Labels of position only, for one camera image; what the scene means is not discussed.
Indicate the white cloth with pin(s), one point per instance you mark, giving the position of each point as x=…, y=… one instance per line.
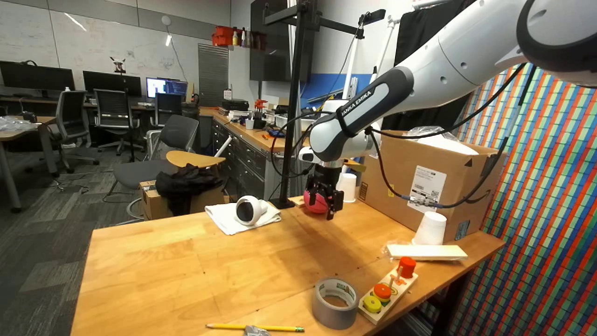
x=225, y=217

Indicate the white peg board toy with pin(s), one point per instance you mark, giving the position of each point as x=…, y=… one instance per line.
x=380, y=299

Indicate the yellow pencil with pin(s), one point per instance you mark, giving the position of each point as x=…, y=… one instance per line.
x=262, y=327

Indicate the large cardboard box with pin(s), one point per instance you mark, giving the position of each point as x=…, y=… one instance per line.
x=408, y=177

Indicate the round wooden stool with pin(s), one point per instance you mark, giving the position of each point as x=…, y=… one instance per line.
x=180, y=159

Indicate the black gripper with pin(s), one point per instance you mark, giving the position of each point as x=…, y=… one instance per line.
x=324, y=181

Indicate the red cylinder peg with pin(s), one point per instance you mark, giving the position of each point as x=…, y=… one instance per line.
x=408, y=267

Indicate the near white paper cup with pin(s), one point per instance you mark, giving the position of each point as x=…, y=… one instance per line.
x=432, y=230

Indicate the far white paper cup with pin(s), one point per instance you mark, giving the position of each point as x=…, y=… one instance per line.
x=348, y=185

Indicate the black vertical camera pole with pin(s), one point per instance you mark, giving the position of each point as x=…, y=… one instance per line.
x=305, y=17

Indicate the small crumpled silver object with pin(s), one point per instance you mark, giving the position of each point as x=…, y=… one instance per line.
x=255, y=331

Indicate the white paper cup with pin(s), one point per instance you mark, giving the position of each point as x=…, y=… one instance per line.
x=432, y=230
x=348, y=185

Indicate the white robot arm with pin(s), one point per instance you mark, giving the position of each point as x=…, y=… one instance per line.
x=486, y=37

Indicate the pink rubber ball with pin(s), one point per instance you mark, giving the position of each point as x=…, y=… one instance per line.
x=315, y=204

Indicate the grey duct tape roll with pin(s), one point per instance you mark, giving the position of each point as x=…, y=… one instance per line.
x=335, y=303

